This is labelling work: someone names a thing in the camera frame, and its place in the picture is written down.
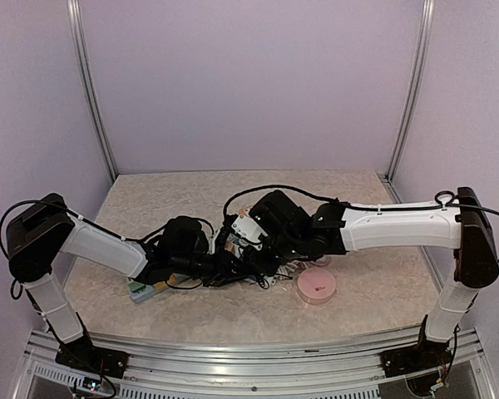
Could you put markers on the pink round socket hub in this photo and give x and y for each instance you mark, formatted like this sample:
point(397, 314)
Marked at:
point(316, 286)

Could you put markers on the aluminium frame post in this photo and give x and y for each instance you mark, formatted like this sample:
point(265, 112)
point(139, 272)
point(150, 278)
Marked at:
point(74, 14)
point(414, 87)

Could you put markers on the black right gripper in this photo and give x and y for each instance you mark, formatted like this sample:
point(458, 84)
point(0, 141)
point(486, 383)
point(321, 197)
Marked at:
point(265, 267)

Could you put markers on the aluminium front rail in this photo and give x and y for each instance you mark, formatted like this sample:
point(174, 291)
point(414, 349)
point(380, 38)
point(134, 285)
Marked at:
point(347, 368)

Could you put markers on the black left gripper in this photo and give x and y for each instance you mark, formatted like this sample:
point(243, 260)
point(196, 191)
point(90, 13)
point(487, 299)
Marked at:
point(223, 267)

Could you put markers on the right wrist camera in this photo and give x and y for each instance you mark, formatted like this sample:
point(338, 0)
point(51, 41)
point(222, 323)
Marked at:
point(248, 232)

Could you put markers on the left aluminium frame post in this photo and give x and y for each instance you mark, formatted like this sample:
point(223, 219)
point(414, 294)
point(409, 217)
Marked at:
point(74, 14)

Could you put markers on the light green plug adapter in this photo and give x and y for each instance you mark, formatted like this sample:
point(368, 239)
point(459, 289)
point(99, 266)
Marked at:
point(135, 287)

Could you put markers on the long white power strip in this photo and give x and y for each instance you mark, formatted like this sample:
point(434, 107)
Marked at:
point(283, 272)

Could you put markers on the yellow cube adapter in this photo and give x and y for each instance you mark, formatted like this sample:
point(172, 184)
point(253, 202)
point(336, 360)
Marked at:
point(160, 286)

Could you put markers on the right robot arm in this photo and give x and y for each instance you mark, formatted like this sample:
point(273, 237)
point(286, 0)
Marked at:
point(451, 221)

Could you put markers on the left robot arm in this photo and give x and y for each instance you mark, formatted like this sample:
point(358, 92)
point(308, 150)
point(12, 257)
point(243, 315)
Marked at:
point(35, 233)

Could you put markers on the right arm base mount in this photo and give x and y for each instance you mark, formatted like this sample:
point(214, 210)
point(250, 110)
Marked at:
point(422, 355)

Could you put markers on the light blue power strip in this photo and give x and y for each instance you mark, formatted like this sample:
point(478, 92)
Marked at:
point(176, 280)

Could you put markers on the right aluminium frame post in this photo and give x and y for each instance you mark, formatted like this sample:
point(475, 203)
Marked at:
point(414, 87)

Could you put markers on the black charger plug with cable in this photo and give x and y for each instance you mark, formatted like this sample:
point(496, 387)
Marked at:
point(261, 281)

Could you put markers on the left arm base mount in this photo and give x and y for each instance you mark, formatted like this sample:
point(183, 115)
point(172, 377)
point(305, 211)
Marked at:
point(90, 358)

